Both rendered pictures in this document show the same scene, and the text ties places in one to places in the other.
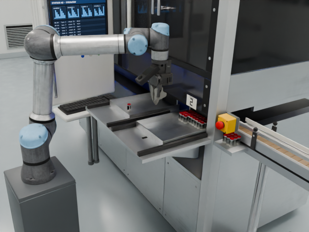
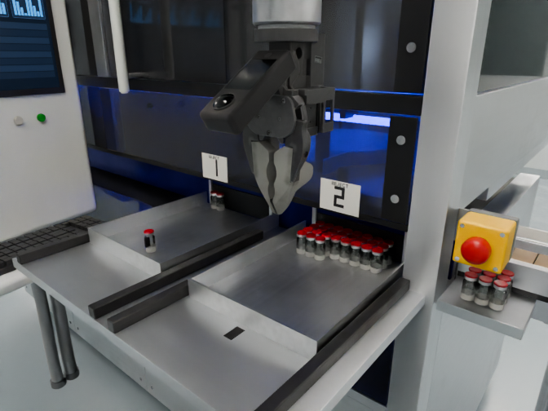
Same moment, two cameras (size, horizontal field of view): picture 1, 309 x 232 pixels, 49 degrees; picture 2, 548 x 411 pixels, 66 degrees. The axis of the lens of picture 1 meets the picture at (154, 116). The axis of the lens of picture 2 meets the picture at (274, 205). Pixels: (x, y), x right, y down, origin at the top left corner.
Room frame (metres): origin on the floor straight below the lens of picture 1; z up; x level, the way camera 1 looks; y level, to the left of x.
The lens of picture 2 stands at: (0.99, 0.15, 1.27)
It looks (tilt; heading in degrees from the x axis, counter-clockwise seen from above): 20 degrees down; 342
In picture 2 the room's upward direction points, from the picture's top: straight up
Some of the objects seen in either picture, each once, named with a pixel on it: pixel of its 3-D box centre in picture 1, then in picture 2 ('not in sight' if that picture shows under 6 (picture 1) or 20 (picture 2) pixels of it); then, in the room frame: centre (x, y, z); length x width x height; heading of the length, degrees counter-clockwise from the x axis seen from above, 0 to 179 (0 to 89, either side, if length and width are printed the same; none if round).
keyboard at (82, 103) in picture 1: (90, 103); (32, 245); (2.09, 0.43, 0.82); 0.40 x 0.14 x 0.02; 129
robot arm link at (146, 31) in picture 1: (136, 37); not in sight; (1.43, 0.08, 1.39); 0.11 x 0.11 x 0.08; 5
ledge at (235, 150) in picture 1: (232, 145); (488, 300); (1.47, -0.39, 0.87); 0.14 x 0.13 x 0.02; 122
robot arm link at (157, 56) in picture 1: (159, 54); (284, 9); (1.46, -0.01, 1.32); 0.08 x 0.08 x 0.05
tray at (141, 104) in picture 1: (144, 104); (187, 227); (1.89, 0.06, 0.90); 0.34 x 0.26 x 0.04; 122
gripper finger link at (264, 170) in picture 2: (157, 93); (276, 172); (1.47, -0.01, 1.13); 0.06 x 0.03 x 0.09; 122
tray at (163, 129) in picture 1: (175, 126); (308, 273); (1.61, -0.12, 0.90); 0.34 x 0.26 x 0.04; 123
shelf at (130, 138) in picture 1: (148, 121); (217, 271); (1.71, 0.03, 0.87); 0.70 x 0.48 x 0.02; 32
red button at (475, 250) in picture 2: (220, 124); (476, 249); (1.43, -0.31, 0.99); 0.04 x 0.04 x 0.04; 32
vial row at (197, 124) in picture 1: (192, 120); (340, 249); (1.67, -0.21, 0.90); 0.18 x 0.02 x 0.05; 33
